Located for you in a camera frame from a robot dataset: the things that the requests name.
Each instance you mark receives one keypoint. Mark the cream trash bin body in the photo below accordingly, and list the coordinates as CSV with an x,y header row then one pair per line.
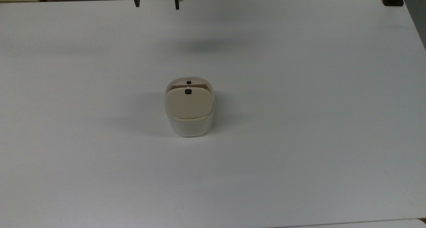
x,y
190,126

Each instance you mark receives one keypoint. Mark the beige trash bin lid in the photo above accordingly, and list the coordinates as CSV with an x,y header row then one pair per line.
x,y
188,105

